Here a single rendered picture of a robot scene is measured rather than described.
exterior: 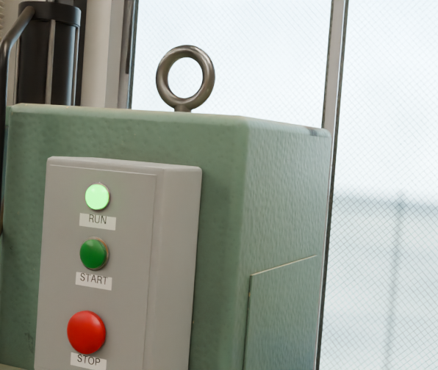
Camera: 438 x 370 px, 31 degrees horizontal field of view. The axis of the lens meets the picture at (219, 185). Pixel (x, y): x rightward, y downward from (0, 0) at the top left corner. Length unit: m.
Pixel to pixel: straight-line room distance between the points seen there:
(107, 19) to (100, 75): 0.16
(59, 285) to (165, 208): 0.10
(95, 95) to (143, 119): 1.67
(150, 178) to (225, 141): 0.07
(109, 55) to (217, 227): 1.73
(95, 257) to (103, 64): 1.75
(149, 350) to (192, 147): 0.15
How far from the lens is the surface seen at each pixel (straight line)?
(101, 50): 2.29
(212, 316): 0.60
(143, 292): 0.55
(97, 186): 0.56
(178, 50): 0.72
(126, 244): 0.55
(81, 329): 0.57
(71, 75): 0.80
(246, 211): 0.59
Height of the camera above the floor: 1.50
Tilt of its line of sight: 3 degrees down
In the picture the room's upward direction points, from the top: 4 degrees clockwise
